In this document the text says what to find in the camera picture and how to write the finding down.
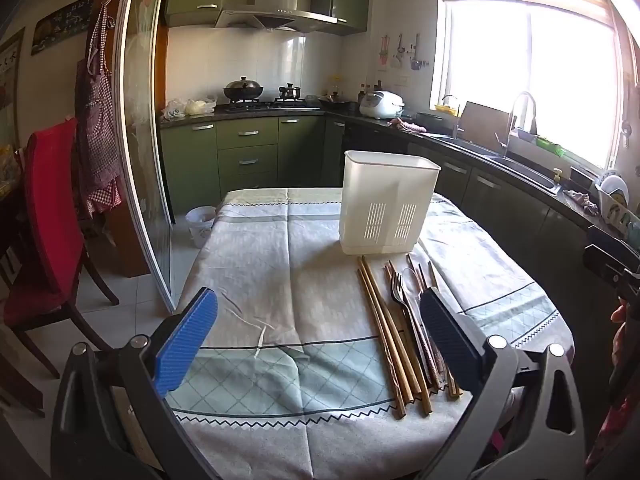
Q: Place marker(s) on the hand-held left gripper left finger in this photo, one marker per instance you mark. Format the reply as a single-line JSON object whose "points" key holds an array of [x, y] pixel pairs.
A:
{"points": [[186, 345]]}

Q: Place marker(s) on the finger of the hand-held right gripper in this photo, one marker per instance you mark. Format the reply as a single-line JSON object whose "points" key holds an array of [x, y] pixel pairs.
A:
{"points": [[602, 262], [612, 240]]}

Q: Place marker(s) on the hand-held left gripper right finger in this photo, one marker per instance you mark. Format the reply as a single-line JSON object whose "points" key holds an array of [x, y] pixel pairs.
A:
{"points": [[450, 342]]}

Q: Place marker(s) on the pale spoon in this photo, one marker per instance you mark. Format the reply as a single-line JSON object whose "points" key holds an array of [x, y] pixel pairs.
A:
{"points": [[410, 280]]}

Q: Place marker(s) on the white plastic utensil holder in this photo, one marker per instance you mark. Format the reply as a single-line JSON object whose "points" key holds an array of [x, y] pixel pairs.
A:
{"points": [[387, 200]]}

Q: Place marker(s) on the person's right hand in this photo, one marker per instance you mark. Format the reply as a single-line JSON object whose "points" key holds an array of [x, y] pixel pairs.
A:
{"points": [[618, 313]]}

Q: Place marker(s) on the dish rack with plates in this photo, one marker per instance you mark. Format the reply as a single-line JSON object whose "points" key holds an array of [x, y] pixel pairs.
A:
{"points": [[617, 197]]}

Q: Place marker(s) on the grey dishcloth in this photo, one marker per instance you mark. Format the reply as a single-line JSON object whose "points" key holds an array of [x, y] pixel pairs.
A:
{"points": [[580, 202]]}

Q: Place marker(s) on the metal fork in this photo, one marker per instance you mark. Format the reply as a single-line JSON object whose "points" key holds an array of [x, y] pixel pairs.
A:
{"points": [[400, 285]]}

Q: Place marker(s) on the brass tap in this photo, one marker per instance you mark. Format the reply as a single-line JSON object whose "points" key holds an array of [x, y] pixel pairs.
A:
{"points": [[557, 175]]}

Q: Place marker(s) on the green sponge pack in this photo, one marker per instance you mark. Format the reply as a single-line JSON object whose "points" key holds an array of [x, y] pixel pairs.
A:
{"points": [[550, 146]]}

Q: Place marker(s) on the white trash bin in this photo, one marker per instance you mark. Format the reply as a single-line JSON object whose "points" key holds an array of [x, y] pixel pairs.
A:
{"points": [[201, 227]]}

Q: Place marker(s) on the steel sink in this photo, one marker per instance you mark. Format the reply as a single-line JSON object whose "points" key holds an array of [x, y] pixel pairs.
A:
{"points": [[520, 165]]}

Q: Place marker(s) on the checked grey-green tablecloth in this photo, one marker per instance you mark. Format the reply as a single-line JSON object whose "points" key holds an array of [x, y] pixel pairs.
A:
{"points": [[280, 270]]}

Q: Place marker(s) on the red floral garment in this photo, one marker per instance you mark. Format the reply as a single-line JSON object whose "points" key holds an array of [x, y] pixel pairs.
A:
{"points": [[615, 435]]}

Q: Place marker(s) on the tall steel faucet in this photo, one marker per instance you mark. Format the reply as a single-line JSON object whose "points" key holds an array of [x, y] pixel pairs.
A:
{"points": [[520, 105]]}

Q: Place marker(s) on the wooden cutting board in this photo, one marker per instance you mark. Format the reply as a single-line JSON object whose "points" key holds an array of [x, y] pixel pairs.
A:
{"points": [[485, 122]]}

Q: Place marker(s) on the window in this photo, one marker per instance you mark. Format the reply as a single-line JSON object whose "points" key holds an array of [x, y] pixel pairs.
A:
{"points": [[525, 80]]}

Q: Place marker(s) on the red wooden chair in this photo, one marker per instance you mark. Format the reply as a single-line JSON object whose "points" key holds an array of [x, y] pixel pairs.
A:
{"points": [[47, 195]]}

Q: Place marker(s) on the green base cabinets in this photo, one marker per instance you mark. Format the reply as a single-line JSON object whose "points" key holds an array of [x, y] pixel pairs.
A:
{"points": [[250, 150]]}

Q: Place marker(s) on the small steel faucet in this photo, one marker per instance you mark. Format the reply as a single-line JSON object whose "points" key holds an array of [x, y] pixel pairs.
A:
{"points": [[452, 110]]}

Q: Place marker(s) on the yellow basket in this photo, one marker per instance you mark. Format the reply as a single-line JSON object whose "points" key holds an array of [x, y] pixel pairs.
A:
{"points": [[446, 108]]}

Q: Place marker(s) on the sliding glass door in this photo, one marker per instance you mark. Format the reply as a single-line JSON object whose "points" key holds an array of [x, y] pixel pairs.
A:
{"points": [[142, 135]]}

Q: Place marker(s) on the pink cloth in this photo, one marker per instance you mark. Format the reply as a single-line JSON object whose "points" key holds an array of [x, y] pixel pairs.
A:
{"points": [[407, 126]]}

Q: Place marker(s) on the white plastic bags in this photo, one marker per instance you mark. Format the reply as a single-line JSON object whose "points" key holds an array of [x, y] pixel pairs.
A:
{"points": [[192, 108]]}

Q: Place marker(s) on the red checked apron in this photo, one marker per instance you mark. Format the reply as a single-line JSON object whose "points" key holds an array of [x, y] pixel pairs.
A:
{"points": [[97, 125]]}

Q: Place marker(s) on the white rice cooker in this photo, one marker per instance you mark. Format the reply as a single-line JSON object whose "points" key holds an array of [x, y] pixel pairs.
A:
{"points": [[380, 106]]}

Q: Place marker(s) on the gas stove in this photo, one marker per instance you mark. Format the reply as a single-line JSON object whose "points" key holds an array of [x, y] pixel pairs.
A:
{"points": [[270, 105]]}

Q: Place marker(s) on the black wok with lid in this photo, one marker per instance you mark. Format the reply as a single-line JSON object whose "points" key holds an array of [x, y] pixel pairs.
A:
{"points": [[243, 89]]}

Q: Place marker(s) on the dark sauce bottles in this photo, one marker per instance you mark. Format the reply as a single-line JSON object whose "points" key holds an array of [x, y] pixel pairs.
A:
{"points": [[369, 91]]}

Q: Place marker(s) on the black frying pan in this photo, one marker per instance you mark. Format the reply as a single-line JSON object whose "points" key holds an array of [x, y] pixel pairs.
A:
{"points": [[334, 102]]}

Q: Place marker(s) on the small black pot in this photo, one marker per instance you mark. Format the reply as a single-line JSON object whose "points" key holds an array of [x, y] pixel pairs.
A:
{"points": [[290, 92]]}

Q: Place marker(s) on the hanging kitchen tools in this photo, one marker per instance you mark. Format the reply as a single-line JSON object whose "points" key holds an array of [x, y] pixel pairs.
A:
{"points": [[400, 52]]}

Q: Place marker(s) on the framed wall picture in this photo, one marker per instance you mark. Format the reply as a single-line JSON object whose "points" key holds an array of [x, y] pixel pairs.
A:
{"points": [[9, 80]]}

